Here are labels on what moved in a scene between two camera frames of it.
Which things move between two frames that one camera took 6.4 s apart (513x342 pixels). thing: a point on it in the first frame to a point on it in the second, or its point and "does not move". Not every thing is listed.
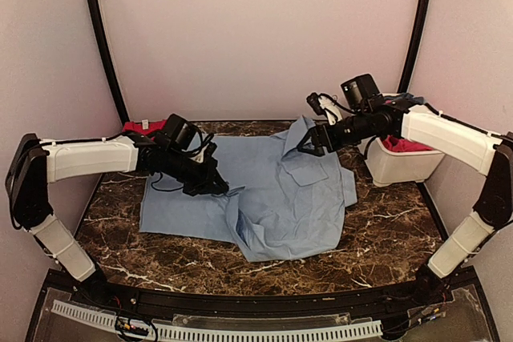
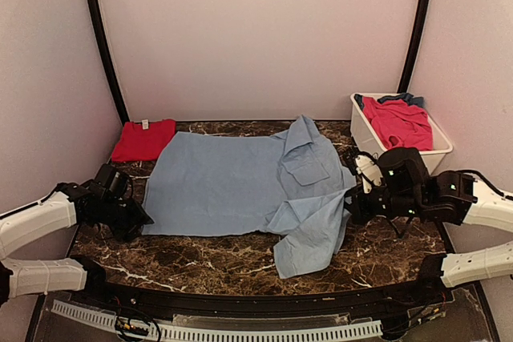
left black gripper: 204,183 to 139,219
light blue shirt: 282,200 does not move
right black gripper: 322,130 to 357,205
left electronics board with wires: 127,328 does not move
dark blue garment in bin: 418,100 does not move
